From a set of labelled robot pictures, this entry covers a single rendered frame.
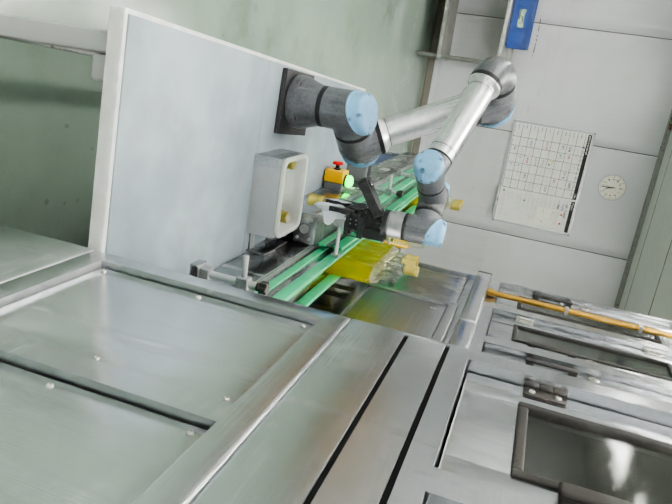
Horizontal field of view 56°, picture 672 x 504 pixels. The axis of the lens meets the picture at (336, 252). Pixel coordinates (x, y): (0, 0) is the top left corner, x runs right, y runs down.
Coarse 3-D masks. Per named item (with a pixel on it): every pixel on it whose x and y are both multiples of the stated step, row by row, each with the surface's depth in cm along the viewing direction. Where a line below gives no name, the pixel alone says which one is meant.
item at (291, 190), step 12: (300, 156) 177; (300, 168) 184; (288, 180) 186; (300, 180) 185; (288, 192) 187; (300, 192) 186; (288, 204) 188; (300, 204) 187; (276, 216) 173; (300, 216) 188; (276, 228) 173; (288, 228) 183
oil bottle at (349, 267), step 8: (344, 256) 198; (336, 264) 195; (344, 264) 194; (352, 264) 194; (360, 264) 193; (368, 264) 194; (376, 264) 195; (328, 272) 197; (336, 272) 196; (344, 272) 195; (352, 272) 194; (360, 272) 193; (368, 272) 193; (376, 272) 192; (360, 280) 194; (368, 280) 193; (376, 280) 193
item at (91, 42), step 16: (0, 16) 121; (0, 32) 121; (16, 32) 120; (32, 32) 119; (48, 32) 118; (64, 32) 117; (80, 32) 116; (96, 32) 115; (64, 48) 172; (80, 48) 117; (96, 48) 116; (96, 64) 117
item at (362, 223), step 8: (352, 208) 172; (360, 208) 172; (368, 208) 173; (352, 216) 172; (360, 216) 172; (368, 216) 173; (384, 216) 170; (344, 224) 175; (352, 224) 174; (360, 224) 172; (368, 224) 174; (376, 224) 173; (384, 224) 170; (344, 232) 175; (360, 232) 173; (368, 232) 174; (376, 232) 173; (384, 232) 171; (376, 240) 174
